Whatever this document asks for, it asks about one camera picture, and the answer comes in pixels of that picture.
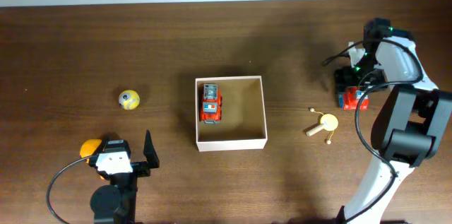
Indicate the pink cardboard box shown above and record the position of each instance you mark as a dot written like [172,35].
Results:
[243,121]

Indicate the yellow wooden rattle drum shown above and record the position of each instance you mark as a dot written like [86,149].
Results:
[327,122]

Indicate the red toy tank vehicle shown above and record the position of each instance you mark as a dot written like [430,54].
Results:
[349,99]

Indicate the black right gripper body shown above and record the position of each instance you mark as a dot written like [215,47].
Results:
[368,78]

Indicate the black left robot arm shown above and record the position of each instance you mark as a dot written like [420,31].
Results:
[116,202]

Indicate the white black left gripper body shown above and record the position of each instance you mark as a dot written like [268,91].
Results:
[140,168]

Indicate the yellow grey toy ball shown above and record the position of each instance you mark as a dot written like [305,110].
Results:
[129,100]

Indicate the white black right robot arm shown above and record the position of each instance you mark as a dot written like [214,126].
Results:
[410,125]

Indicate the orange ball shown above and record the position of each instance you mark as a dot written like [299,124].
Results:
[89,147]

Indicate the red toy fire truck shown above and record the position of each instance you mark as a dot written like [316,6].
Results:
[211,104]

